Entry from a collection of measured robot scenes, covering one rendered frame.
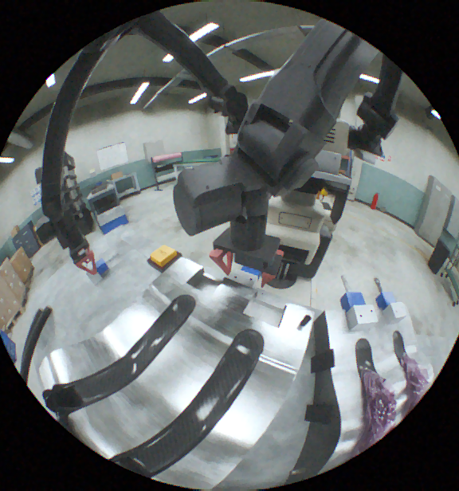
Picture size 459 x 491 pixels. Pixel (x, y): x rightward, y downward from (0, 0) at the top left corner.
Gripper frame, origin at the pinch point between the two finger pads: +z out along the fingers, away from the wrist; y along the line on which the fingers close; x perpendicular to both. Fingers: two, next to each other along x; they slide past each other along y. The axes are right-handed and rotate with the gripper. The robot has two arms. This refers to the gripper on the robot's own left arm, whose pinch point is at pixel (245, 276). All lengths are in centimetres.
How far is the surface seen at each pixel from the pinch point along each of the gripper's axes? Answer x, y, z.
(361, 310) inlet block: -2.6, 22.8, -3.4
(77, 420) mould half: -36.5, -2.7, -7.9
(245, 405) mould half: -20.3, 9.1, -3.4
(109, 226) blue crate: 48, -308, 72
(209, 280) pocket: -5.3, -5.0, -2.0
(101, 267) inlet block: -17.2, -40.4, 1.7
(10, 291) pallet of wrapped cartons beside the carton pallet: -225, -316, 41
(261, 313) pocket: -7.3, 5.9, -1.5
